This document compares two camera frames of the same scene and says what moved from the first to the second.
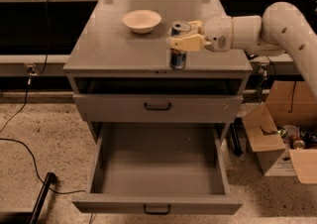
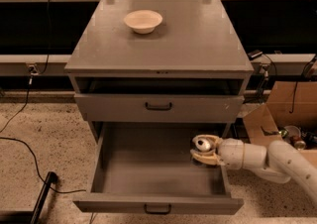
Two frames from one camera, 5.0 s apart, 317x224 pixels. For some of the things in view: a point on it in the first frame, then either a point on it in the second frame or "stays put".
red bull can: (177, 56) to (202, 145)
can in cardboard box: (295, 142) stays put
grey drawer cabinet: (119, 67) stays put
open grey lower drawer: (158, 168) stays put
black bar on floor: (51, 179) stays put
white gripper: (218, 34) to (230, 153)
